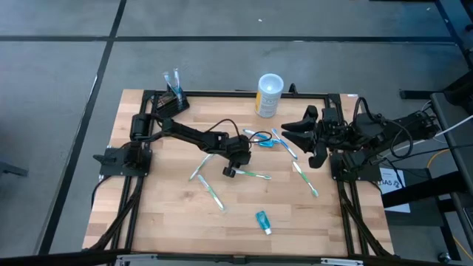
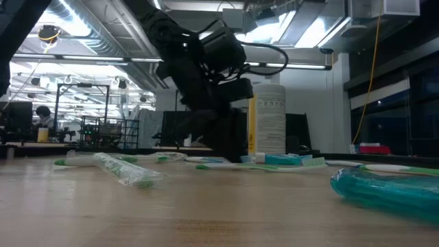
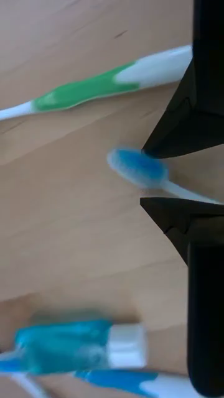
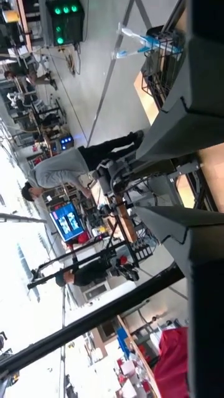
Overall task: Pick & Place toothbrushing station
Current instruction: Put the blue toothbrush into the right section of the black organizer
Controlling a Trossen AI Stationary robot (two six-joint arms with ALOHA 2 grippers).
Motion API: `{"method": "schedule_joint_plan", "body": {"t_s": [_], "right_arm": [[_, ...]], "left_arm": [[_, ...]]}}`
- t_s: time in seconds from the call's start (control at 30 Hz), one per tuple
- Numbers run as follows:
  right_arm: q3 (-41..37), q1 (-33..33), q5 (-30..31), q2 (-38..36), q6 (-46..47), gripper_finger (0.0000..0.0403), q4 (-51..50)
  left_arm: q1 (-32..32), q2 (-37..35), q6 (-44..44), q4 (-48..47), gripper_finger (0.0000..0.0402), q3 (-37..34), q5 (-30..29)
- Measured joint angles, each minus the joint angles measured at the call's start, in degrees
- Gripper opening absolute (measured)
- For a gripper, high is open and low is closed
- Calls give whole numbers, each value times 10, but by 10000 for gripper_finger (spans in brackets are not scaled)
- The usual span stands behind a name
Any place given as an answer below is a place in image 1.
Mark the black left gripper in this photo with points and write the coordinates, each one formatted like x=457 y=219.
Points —
x=240 y=151

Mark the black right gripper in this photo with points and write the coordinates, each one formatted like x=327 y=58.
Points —
x=332 y=134

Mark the blue white toothbrush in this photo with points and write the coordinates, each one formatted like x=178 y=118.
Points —
x=286 y=146
x=253 y=133
x=178 y=83

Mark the green white toothbrush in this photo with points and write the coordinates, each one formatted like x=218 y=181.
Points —
x=305 y=178
x=255 y=174

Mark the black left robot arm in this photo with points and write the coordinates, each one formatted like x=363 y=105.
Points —
x=192 y=134

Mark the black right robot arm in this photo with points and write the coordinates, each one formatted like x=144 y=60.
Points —
x=406 y=127

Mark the black clamp knob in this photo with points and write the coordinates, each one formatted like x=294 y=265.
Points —
x=293 y=89

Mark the white wipes canister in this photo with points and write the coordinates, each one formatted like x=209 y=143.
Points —
x=269 y=92

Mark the white paper sign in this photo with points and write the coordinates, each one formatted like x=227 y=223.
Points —
x=395 y=192

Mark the black side desk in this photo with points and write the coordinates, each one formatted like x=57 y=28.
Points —
x=454 y=155

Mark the black metal beam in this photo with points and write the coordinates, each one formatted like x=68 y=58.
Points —
x=454 y=29

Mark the castor wheel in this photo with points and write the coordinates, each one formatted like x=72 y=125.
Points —
x=444 y=257

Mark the black rig crossbar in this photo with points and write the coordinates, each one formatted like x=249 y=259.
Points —
x=55 y=258

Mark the office chair base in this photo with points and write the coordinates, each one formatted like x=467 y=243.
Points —
x=13 y=170

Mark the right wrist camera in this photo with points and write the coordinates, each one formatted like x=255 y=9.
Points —
x=331 y=115

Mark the black table frame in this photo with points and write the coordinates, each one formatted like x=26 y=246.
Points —
x=236 y=94

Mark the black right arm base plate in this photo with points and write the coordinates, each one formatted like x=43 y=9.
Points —
x=354 y=175

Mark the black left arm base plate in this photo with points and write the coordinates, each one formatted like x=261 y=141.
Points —
x=111 y=170

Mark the silver frame bracket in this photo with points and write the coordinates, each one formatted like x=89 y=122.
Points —
x=136 y=259
x=341 y=262

